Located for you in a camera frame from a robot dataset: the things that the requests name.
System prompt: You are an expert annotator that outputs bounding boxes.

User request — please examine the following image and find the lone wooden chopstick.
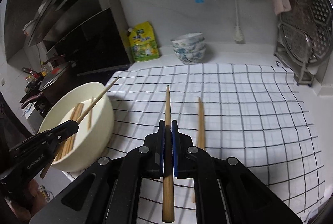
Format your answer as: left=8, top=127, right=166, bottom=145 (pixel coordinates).
left=87, top=97, right=94, bottom=131

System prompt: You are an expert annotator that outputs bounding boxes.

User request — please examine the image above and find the person's left hand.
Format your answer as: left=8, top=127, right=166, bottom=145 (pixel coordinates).
left=7, top=179, right=47, bottom=223

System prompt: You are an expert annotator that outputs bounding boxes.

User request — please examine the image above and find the black gas stove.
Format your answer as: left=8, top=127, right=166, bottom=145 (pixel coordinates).
left=20, top=88, right=52, bottom=118

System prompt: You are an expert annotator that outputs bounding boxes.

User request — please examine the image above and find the large white round bowl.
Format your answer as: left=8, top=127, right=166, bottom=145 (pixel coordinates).
left=38, top=82, right=115, bottom=172

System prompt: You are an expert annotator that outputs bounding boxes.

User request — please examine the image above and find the dark pot with lid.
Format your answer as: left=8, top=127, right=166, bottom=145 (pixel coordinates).
left=39, top=63, right=76, bottom=104

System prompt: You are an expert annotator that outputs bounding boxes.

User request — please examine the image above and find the condiment bottles cluster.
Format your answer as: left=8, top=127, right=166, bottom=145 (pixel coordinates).
left=21, top=64, right=49, bottom=93

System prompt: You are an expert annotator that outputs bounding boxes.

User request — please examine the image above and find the white black checkered cloth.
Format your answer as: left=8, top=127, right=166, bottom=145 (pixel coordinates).
left=62, top=63, right=326, bottom=224

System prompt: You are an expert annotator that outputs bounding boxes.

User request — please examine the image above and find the bottom floral porcelain bowl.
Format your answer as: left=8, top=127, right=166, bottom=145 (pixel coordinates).
left=175, top=48, right=206, bottom=63

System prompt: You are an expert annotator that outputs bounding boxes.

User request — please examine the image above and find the floral porcelain bowl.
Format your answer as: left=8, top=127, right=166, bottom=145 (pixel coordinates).
left=173, top=42, right=206, bottom=54
left=171, top=32, right=204, bottom=47
left=175, top=48, right=206, bottom=63

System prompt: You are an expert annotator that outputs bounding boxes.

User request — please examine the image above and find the middle floral porcelain bowl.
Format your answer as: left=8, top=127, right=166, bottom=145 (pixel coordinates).
left=173, top=42, right=206, bottom=54

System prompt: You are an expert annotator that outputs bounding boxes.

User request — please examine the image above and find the yellow green seasoning pouch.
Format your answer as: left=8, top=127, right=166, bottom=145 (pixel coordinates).
left=128, top=22, right=159, bottom=62

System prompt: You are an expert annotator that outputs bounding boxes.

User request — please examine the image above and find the top floral porcelain bowl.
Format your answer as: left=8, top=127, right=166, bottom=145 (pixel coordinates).
left=171, top=32, right=204, bottom=47

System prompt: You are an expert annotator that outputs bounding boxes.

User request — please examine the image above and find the black range hood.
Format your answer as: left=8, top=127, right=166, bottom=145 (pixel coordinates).
left=4, top=0, right=134, bottom=75

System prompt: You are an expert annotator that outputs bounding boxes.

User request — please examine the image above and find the white dish brush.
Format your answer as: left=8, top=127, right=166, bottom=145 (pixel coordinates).
left=233, top=0, right=244, bottom=44

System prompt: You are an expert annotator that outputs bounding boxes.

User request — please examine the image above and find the steel steamer tray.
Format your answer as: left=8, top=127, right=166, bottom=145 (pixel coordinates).
left=279, top=0, right=332, bottom=66

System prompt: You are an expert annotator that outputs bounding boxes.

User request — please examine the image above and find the red handled pan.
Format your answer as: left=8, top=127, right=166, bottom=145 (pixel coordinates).
left=20, top=92, right=44, bottom=109

